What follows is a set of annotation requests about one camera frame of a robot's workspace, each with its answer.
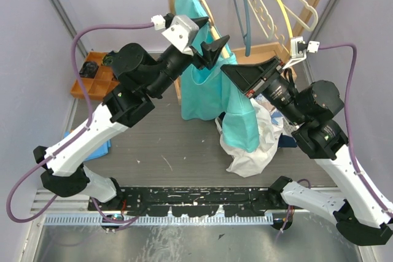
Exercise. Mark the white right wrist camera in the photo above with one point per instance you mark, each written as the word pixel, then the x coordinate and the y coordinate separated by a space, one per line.
pixel 299 50

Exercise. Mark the white perforated plastic basket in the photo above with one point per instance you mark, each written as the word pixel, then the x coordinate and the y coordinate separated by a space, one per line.
pixel 287 127

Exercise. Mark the rolled dark sock top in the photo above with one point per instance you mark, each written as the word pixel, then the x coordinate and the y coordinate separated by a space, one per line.
pixel 108 59

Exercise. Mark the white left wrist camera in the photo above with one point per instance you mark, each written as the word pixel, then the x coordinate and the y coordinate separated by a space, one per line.
pixel 179 30

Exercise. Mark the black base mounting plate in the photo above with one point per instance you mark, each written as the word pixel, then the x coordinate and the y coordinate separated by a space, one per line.
pixel 195 201

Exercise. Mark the rolled dark sock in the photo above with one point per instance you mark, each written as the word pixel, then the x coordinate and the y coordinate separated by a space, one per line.
pixel 108 59
pixel 89 69

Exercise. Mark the wooden clothes rack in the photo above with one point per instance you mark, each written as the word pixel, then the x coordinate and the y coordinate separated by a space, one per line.
pixel 260 33

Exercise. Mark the white slotted cable duct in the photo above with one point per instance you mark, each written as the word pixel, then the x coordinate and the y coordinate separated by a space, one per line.
pixel 96 219

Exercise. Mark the rolled dark sock left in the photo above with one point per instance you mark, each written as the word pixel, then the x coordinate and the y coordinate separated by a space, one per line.
pixel 89 69

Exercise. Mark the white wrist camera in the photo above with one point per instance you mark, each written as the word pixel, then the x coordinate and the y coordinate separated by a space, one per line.
pixel 299 50
pixel 179 30

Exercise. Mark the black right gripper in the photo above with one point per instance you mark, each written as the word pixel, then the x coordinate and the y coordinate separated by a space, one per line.
pixel 247 76

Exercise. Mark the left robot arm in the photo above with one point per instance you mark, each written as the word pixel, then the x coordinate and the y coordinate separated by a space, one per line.
pixel 140 79

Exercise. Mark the white t shirt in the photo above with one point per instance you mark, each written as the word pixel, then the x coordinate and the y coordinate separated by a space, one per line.
pixel 246 164

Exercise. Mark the navy t shirt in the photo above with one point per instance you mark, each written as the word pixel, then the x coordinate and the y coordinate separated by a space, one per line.
pixel 286 141

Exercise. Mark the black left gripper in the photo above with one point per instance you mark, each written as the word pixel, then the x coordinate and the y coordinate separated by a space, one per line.
pixel 211 50

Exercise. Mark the blue folded cloth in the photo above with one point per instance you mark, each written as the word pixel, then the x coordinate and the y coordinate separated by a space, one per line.
pixel 99 152

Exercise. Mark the wooden compartment tray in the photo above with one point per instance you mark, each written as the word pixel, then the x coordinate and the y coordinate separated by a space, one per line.
pixel 102 81

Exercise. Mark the teal t shirt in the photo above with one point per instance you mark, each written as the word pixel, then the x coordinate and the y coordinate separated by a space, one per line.
pixel 206 94

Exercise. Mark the wooden hanger with teal shirt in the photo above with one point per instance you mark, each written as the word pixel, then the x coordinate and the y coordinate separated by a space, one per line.
pixel 212 27

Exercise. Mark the grey blue plastic hanger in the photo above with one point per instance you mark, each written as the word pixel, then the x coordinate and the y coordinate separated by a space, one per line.
pixel 244 25

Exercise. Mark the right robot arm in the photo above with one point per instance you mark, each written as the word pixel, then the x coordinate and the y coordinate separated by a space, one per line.
pixel 357 215

